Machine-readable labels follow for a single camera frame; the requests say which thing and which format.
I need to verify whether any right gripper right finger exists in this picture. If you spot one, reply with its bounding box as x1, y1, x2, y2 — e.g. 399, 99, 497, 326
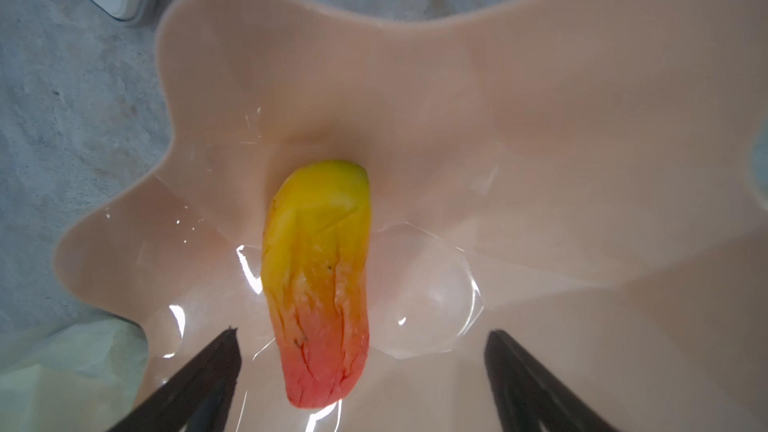
484, 329, 617, 432

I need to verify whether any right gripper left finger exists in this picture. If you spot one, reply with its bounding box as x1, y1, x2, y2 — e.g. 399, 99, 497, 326
109, 328, 242, 432

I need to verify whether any red yellow mango fruit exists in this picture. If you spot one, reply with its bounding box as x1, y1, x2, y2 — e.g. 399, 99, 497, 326
261, 160, 372, 409

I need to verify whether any pink wavy fruit plate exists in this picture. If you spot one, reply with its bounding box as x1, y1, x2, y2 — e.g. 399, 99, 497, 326
53, 0, 767, 431

